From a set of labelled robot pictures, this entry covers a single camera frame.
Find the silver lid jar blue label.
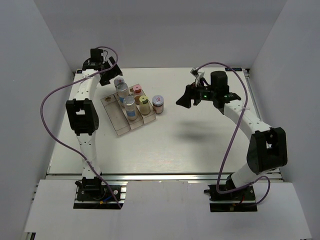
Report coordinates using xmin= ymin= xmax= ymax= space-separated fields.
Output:
xmin=123 ymin=95 xmax=138 ymax=121

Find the aluminium front rail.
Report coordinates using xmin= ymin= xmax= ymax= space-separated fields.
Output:
xmin=47 ymin=172 xmax=283 ymax=182

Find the purple cable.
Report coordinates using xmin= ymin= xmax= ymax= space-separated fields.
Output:
xmin=199 ymin=61 xmax=271 ymax=207
xmin=39 ymin=46 xmax=125 ymax=210

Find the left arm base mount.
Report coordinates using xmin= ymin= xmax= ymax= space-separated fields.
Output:
xmin=73 ymin=177 xmax=125 ymax=210

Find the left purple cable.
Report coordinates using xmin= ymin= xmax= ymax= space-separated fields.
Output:
xmin=39 ymin=46 xmax=125 ymax=210

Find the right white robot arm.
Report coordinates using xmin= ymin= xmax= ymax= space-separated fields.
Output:
xmin=176 ymin=69 xmax=288 ymax=200

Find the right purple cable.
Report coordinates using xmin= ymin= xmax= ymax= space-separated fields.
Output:
xmin=199 ymin=61 xmax=271 ymax=207

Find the white lid jar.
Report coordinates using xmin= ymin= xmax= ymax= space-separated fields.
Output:
xmin=152 ymin=95 xmax=164 ymax=114
xmin=113 ymin=76 xmax=125 ymax=87

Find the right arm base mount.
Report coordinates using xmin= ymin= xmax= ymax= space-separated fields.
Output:
xmin=203 ymin=184 xmax=258 ymax=213

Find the left clear organizer tray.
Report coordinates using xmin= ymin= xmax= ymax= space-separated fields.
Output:
xmin=100 ymin=94 xmax=131 ymax=136

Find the blue sticker right corner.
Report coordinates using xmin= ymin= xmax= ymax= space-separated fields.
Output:
xmin=224 ymin=67 xmax=243 ymax=72

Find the right clear organizer tray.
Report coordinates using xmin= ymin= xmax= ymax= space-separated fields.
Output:
xmin=129 ymin=85 xmax=156 ymax=124

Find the yellow cap white bottle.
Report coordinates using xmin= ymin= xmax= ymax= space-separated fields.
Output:
xmin=139 ymin=95 xmax=151 ymax=116

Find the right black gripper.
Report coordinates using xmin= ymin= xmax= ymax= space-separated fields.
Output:
xmin=176 ymin=78 xmax=217 ymax=109

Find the pink cap spice bottle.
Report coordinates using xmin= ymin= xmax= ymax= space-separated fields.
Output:
xmin=132 ymin=84 xmax=145 ymax=105

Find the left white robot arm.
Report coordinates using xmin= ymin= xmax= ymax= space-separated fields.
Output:
xmin=65 ymin=46 xmax=123 ymax=179

